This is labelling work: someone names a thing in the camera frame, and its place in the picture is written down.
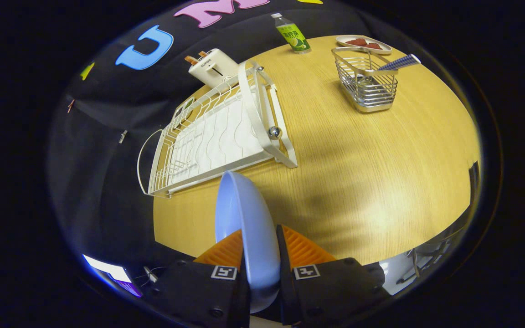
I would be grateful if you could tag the silver clip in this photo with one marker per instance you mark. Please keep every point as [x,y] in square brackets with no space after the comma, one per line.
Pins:
[122,135]

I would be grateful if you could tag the red food slice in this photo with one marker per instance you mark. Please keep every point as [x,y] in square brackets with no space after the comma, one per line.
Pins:
[357,42]
[374,45]

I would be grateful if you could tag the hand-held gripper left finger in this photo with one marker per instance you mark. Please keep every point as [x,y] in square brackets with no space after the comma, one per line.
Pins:
[198,291]

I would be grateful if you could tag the green label drink bottle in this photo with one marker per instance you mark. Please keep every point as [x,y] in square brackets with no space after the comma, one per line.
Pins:
[294,38]

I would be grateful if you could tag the pink clip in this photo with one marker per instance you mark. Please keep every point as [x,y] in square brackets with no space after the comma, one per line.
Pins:
[70,105]

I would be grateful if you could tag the computer monitor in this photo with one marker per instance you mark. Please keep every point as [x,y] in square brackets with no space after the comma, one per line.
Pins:
[112,272]

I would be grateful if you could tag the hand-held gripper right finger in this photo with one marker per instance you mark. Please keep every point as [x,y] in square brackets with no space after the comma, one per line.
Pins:
[285,291]

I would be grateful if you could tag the white compartment food tray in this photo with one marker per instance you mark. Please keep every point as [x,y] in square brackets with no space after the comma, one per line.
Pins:
[187,105]

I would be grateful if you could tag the white toaster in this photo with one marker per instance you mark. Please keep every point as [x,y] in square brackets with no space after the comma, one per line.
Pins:
[212,68]

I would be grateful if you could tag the blue plate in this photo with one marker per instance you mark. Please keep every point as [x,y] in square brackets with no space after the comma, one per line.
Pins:
[249,228]

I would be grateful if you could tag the small white oval plate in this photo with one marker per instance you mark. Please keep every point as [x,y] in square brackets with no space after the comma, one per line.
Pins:
[341,40]

